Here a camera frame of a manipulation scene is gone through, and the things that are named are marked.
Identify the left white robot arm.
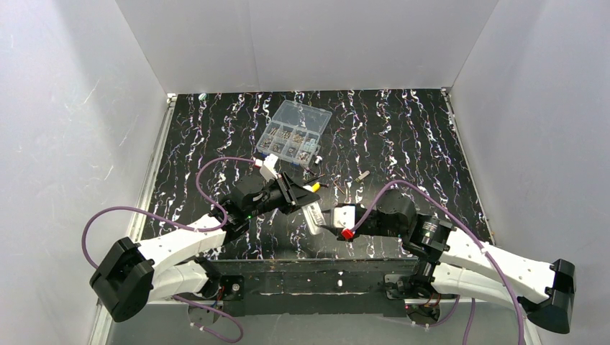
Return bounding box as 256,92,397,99
89,173,320,322

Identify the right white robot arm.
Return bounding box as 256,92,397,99
322,189,576,334

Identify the small black screw bit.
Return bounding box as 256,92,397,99
304,174,325,185

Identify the copper hex key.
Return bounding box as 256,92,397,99
332,178,346,195

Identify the clear plastic screw organizer box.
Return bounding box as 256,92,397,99
256,100,332,167

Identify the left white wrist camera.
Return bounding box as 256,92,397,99
255,154,280,182

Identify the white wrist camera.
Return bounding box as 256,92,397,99
329,204,365,242
255,154,280,182

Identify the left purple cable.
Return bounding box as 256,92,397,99
81,157,258,344

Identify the purple cable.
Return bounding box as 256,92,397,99
350,180,527,345
81,157,258,344

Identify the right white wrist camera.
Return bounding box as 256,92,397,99
329,204,365,242

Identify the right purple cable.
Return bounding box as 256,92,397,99
350,180,527,345

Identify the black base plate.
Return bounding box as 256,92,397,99
188,259,458,319

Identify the aluminium rail frame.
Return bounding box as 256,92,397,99
97,93,542,345

